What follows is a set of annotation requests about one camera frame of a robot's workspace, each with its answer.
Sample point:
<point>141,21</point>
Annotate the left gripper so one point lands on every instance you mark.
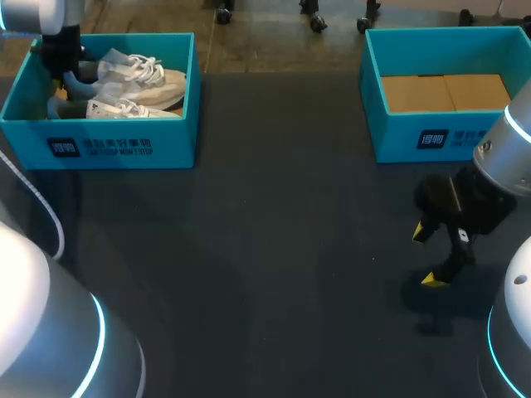
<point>62,49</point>

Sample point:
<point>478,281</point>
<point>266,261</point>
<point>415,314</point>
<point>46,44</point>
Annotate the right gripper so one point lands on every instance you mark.
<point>477,203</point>

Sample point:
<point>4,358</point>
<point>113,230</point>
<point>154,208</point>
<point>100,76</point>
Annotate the white lace-up shoe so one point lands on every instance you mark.
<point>137,85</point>
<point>120,110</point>

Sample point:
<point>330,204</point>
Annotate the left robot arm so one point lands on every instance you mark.
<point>41,331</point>

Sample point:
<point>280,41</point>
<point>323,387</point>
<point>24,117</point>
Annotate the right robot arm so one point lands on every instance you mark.
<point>498,157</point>

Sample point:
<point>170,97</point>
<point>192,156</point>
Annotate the teal box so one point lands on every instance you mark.
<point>398,137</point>
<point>124,145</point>

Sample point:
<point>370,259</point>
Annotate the black chair caster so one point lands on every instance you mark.
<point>224,16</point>
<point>467,17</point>
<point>364,24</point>
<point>318,22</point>

